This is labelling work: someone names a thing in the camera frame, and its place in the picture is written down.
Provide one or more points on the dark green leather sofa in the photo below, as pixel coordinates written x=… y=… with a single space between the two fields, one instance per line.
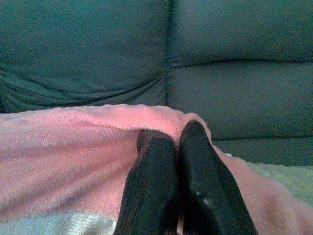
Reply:
x=97 y=54

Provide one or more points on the pink fuzzy pillow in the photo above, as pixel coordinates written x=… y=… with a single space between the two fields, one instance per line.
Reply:
x=73 y=159

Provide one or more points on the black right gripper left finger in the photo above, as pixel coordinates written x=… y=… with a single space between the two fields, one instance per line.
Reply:
x=151 y=186

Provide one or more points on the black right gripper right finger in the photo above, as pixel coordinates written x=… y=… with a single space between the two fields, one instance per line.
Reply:
x=207 y=186

